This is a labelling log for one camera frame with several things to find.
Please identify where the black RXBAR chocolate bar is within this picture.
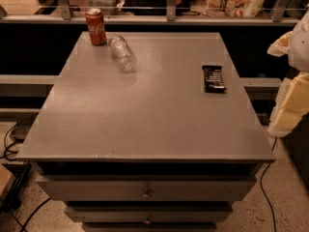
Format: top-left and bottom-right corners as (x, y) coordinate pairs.
(202, 65), (226, 93)

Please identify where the metal railing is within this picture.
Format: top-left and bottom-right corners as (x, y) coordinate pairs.
(0, 0), (308, 25)

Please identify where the grey drawer cabinet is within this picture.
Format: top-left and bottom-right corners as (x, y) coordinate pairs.
(18, 33), (274, 232)

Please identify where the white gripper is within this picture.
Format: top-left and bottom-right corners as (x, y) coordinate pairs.
(267, 13), (309, 137)

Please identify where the black cable right floor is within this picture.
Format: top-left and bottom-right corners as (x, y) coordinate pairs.
(259, 136), (279, 232)

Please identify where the black bag behind railing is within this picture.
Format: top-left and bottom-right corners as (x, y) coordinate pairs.
(122, 0), (193, 15)

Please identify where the clear plastic bottle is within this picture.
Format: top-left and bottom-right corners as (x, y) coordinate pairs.
(108, 35), (136, 73)

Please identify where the drawer metal knob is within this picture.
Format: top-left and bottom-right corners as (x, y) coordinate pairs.
(142, 188), (153, 200)
(144, 216), (153, 225)

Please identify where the black cables left floor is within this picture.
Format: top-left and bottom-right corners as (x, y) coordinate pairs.
(0, 113), (52, 232)

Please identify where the top drawer metal knob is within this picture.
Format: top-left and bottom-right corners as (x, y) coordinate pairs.
(142, 188), (153, 200)

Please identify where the red Coca-Cola can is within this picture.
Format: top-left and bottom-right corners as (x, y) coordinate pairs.
(85, 8), (107, 45)

